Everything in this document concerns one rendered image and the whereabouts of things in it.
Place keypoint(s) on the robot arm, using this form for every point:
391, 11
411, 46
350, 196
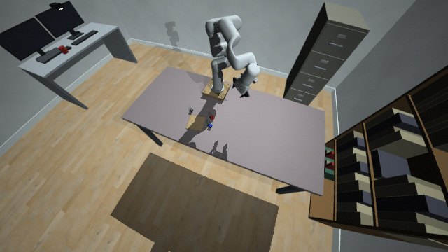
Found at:
229, 26

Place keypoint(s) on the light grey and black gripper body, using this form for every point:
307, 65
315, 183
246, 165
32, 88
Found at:
241, 88

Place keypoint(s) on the tan square mat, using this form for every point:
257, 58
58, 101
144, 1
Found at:
196, 122

